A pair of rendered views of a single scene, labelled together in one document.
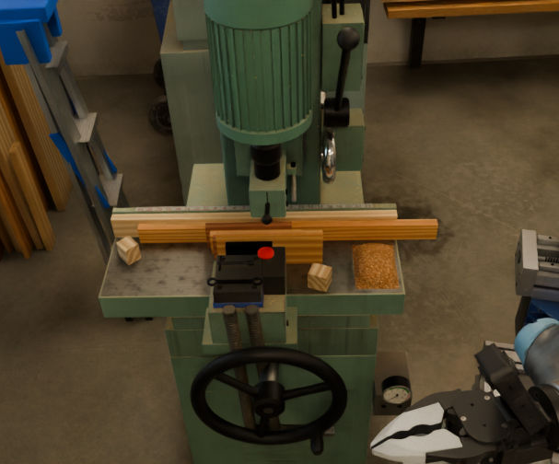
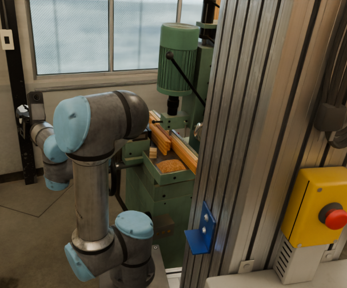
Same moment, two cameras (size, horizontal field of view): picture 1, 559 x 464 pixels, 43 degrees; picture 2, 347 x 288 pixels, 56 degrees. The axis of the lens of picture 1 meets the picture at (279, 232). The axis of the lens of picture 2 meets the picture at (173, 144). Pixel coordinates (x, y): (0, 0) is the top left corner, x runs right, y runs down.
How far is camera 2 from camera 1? 1.39 m
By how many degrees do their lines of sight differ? 50
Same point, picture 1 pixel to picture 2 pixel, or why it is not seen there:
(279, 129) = (162, 88)
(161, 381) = not seen: hidden behind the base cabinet
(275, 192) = (164, 118)
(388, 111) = not seen: outside the picture
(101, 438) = not seen: hidden behind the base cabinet
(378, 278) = (162, 165)
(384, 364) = (163, 218)
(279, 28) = (166, 48)
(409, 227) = (193, 166)
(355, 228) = (183, 154)
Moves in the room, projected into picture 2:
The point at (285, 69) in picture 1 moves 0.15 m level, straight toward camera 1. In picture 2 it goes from (166, 65) to (135, 66)
